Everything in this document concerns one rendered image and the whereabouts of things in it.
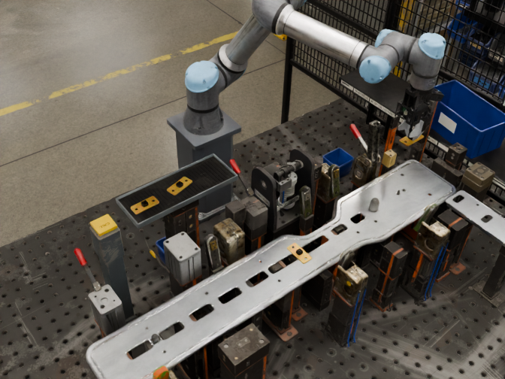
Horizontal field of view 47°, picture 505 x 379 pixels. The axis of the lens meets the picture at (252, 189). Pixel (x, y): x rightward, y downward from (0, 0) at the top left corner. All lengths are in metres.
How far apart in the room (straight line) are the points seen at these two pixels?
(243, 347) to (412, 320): 0.75
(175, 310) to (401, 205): 0.87
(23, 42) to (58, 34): 0.29
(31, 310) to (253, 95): 2.61
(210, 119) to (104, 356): 0.92
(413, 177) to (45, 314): 1.40
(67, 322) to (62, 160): 1.89
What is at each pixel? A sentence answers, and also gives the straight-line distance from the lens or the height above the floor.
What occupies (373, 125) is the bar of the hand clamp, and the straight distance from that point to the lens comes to 2.08.
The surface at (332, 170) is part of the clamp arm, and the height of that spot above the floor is 1.10.
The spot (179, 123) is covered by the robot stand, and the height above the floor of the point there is 1.10.
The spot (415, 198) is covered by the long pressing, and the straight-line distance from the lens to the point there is 2.15.
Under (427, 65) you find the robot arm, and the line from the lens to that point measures 1.78.
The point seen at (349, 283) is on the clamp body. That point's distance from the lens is 1.81.
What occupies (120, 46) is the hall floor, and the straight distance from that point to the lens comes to 4.99.
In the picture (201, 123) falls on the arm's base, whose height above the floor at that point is 1.14.
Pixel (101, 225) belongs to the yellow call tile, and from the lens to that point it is 1.79.
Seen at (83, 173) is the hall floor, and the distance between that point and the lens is 3.77.
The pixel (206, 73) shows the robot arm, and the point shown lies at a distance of 2.08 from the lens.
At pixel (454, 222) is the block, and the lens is 2.14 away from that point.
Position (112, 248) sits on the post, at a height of 1.08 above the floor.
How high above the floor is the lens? 2.43
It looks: 43 degrees down
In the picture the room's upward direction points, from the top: 2 degrees clockwise
